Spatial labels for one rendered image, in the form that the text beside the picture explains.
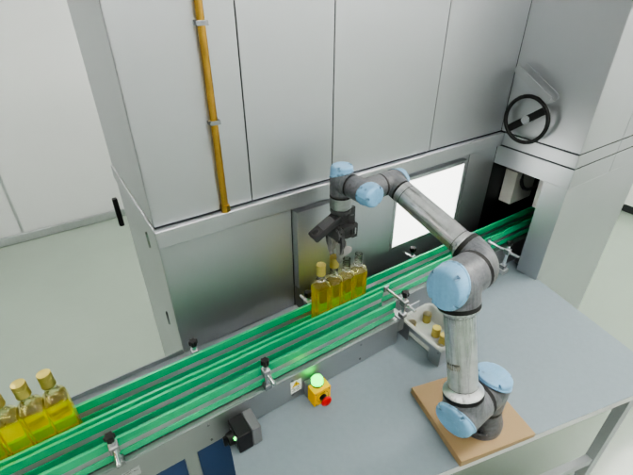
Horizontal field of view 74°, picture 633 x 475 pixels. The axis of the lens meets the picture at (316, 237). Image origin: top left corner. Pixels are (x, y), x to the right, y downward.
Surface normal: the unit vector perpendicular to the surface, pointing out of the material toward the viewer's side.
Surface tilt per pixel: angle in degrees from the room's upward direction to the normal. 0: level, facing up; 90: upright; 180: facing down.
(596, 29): 90
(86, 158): 90
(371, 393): 0
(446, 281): 82
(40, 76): 90
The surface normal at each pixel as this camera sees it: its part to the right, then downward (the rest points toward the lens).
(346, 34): 0.55, 0.44
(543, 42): -0.83, 0.29
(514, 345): 0.00, -0.84
